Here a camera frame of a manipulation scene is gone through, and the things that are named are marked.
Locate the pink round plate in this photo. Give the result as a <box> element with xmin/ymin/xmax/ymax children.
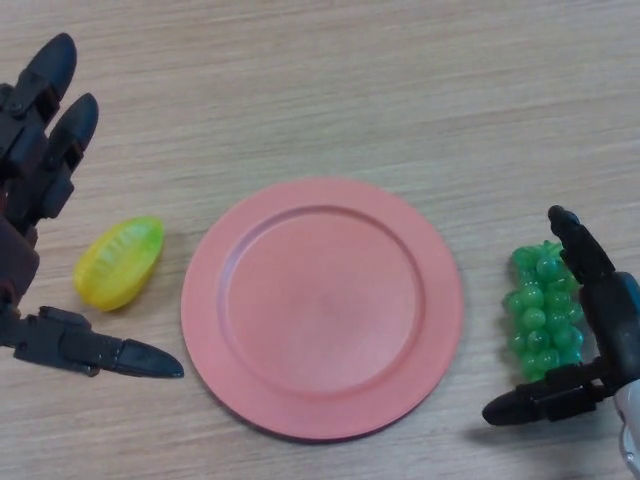
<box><xmin>180</xmin><ymin>177</ymin><xmax>465</xmax><ymax>442</ymax></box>

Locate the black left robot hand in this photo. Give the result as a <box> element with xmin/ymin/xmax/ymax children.
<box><xmin>0</xmin><ymin>32</ymin><xmax>185</xmax><ymax>380</ymax></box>

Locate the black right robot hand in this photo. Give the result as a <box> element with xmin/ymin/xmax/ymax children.
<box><xmin>481</xmin><ymin>204</ymin><xmax>640</xmax><ymax>427</ymax></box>

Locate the yellow green starfruit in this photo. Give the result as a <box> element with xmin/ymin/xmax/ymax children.
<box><xmin>73</xmin><ymin>214</ymin><xmax>165</xmax><ymax>312</ymax></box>

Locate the green grapes bunch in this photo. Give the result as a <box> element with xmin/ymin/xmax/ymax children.
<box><xmin>502</xmin><ymin>239</ymin><xmax>585</xmax><ymax>384</ymax></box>

